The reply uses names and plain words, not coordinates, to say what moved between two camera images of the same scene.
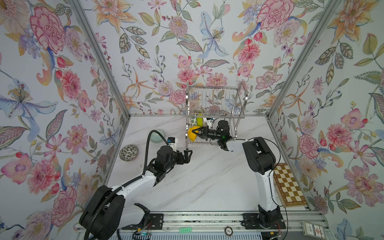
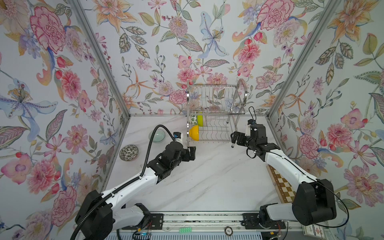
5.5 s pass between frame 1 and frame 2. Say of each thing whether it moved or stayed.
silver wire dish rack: stayed
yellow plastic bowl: stayed
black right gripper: moved
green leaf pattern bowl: stayed
